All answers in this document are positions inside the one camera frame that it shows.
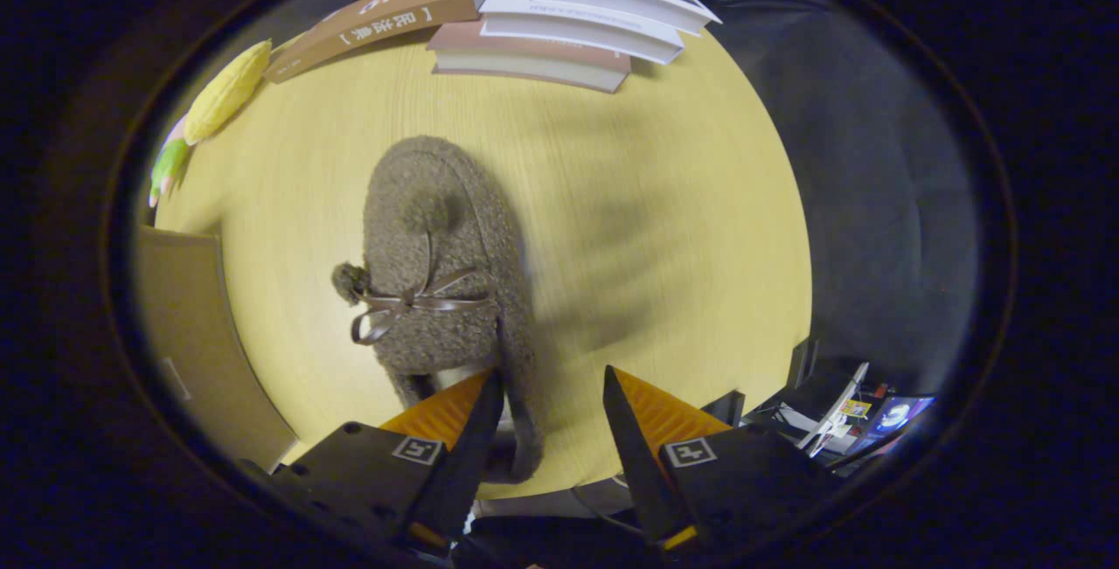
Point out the pink and green plush toy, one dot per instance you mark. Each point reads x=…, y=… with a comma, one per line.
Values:
x=168, y=163

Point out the thick white book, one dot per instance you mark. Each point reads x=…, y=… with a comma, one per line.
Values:
x=577, y=31

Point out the yellow plush toy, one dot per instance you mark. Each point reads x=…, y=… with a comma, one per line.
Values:
x=225, y=93

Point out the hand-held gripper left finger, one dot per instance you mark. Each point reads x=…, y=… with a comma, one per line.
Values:
x=455, y=464

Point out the beige fabric storage box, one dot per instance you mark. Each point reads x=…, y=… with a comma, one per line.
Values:
x=192, y=333

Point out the brown book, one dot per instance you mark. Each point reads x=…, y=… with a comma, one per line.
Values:
x=385, y=18

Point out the dark equipment clutter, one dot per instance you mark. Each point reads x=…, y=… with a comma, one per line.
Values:
x=813, y=403

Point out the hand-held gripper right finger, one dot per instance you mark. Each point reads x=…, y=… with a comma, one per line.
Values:
x=638, y=464

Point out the brown fuzzy shoe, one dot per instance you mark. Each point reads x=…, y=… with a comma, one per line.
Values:
x=411, y=176

